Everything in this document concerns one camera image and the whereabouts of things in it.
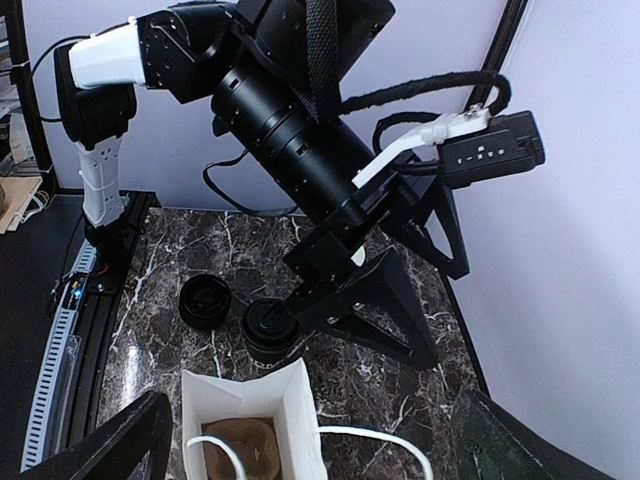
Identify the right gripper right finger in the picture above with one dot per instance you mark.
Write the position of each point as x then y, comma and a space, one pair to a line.
490, 443

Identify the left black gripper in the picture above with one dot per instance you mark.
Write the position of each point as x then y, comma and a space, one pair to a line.
376, 305

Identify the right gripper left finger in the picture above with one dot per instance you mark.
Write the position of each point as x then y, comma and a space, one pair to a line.
140, 433

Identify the black cup lid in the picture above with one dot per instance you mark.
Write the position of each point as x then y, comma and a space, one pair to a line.
267, 324

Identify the brown paper bag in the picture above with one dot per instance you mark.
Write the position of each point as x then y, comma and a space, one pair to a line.
285, 396

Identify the black paper coffee cup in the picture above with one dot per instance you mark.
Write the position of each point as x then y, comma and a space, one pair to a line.
266, 357

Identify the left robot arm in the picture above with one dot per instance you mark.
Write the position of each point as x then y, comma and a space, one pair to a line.
271, 70

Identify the stack of black lids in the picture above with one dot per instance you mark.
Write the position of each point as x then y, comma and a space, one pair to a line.
204, 302

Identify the grey cable duct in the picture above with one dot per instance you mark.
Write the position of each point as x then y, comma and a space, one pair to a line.
44, 434

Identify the left black frame post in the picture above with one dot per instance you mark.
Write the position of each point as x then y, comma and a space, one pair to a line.
20, 74

